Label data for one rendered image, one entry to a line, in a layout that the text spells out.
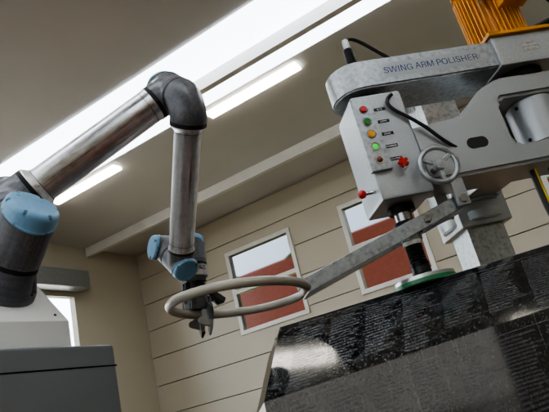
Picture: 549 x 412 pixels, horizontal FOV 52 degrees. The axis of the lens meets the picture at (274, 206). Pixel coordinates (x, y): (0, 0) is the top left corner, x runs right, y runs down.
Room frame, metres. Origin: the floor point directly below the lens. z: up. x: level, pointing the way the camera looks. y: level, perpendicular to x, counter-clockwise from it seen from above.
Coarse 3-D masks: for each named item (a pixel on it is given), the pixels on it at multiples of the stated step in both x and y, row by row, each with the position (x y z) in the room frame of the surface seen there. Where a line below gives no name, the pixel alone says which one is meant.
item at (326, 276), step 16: (432, 208) 1.94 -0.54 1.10; (448, 208) 1.95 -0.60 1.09; (416, 224) 1.92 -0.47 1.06; (432, 224) 1.94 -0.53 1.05; (384, 240) 1.90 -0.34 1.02; (400, 240) 1.91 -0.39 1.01; (352, 256) 1.88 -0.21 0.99; (368, 256) 1.89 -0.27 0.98; (320, 272) 1.86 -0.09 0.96; (336, 272) 1.87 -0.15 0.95; (352, 272) 1.99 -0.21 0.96; (320, 288) 1.92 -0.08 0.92
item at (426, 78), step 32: (544, 32) 1.99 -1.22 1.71; (352, 64) 1.87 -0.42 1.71; (384, 64) 1.88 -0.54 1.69; (416, 64) 1.91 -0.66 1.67; (448, 64) 1.93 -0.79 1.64; (480, 64) 1.95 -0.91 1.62; (512, 64) 1.96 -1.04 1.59; (544, 64) 2.03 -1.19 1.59; (352, 96) 1.91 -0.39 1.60; (416, 96) 2.04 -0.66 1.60; (448, 96) 2.11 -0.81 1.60
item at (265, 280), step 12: (252, 276) 1.64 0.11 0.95; (264, 276) 1.65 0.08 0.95; (276, 276) 1.67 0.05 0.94; (288, 276) 1.71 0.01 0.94; (192, 288) 1.66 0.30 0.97; (204, 288) 1.63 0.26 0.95; (216, 288) 1.63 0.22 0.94; (228, 288) 1.63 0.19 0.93; (240, 288) 1.64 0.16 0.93; (168, 300) 1.74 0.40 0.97; (180, 300) 1.69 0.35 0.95; (276, 300) 2.06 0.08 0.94; (288, 300) 2.01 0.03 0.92; (300, 300) 1.99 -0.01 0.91; (168, 312) 1.82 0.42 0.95; (180, 312) 1.91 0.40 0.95; (192, 312) 1.98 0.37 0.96; (216, 312) 2.05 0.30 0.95; (228, 312) 2.07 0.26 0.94; (240, 312) 2.08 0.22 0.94; (252, 312) 2.09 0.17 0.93
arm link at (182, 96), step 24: (168, 96) 1.49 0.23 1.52; (192, 96) 1.48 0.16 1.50; (192, 120) 1.50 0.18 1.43; (192, 144) 1.56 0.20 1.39; (192, 168) 1.62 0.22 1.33; (192, 192) 1.67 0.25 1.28; (192, 216) 1.73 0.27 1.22; (192, 240) 1.80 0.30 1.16; (168, 264) 1.84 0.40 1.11; (192, 264) 1.84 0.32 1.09
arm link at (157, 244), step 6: (150, 240) 1.91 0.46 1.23; (156, 240) 1.88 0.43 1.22; (162, 240) 1.89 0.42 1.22; (168, 240) 1.90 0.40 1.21; (150, 246) 1.91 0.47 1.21; (156, 246) 1.88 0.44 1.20; (162, 246) 1.88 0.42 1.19; (150, 252) 1.91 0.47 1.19; (156, 252) 1.88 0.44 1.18; (162, 252) 1.87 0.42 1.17; (150, 258) 1.92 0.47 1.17; (156, 258) 1.91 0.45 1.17
